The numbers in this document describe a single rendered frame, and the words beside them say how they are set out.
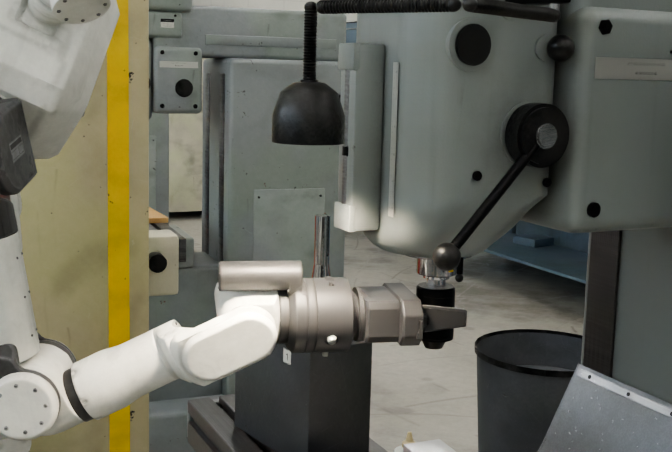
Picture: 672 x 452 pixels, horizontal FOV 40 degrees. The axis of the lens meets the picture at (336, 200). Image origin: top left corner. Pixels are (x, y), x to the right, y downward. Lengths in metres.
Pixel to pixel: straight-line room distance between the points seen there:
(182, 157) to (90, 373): 8.41
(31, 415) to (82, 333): 1.72
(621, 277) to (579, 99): 0.42
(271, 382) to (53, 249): 1.34
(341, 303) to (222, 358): 0.15
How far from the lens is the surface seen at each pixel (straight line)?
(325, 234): 1.44
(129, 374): 1.10
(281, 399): 1.49
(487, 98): 1.03
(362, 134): 1.04
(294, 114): 0.90
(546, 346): 3.44
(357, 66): 1.04
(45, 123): 1.17
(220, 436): 1.60
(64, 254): 2.75
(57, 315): 2.79
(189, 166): 9.52
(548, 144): 1.04
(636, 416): 1.42
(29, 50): 1.16
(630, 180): 1.14
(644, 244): 1.40
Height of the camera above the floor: 1.52
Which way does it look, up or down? 8 degrees down
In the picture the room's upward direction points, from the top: 2 degrees clockwise
